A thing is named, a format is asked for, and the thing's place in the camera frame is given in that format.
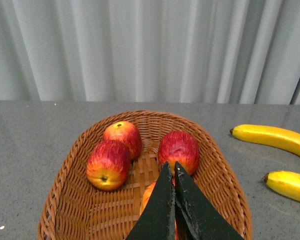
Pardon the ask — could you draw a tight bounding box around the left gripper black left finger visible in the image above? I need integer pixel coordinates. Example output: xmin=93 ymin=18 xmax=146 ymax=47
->
xmin=126 ymin=162 xmax=176 ymax=240

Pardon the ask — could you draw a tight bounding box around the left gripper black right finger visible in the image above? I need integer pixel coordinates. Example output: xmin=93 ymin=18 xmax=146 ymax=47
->
xmin=174 ymin=162 xmax=243 ymax=240

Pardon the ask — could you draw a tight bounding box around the red yellow apple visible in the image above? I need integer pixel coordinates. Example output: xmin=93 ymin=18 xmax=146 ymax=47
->
xmin=139 ymin=180 xmax=179 ymax=240

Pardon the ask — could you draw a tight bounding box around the small curved yellow banana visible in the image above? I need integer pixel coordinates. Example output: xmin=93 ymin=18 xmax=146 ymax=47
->
xmin=263 ymin=170 xmax=300 ymax=202

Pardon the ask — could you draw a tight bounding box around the large yellow banana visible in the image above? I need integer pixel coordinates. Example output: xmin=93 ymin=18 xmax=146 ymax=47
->
xmin=229 ymin=124 xmax=300 ymax=157

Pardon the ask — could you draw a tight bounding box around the red apple right of basket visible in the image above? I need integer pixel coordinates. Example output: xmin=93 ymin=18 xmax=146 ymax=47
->
xmin=157 ymin=131 xmax=200 ymax=176

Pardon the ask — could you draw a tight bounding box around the red apple of basket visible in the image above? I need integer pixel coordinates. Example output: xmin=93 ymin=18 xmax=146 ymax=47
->
xmin=103 ymin=121 xmax=142 ymax=160
xmin=157 ymin=131 xmax=200 ymax=176
xmin=86 ymin=140 xmax=131 ymax=191

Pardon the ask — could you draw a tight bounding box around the red apple left of basket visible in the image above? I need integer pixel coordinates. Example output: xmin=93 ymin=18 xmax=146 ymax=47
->
xmin=86 ymin=140 xmax=131 ymax=191

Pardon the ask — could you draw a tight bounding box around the left brown wicker basket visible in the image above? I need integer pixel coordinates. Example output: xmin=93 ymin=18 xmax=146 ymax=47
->
xmin=37 ymin=110 xmax=253 ymax=240

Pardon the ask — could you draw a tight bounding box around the red apple back of basket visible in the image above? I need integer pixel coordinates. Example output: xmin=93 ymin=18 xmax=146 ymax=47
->
xmin=103 ymin=121 xmax=142 ymax=160

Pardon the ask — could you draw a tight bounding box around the pale grey pleated curtain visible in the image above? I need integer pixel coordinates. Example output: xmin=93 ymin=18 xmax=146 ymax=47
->
xmin=0 ymin=0 xmax=300 ymax=105

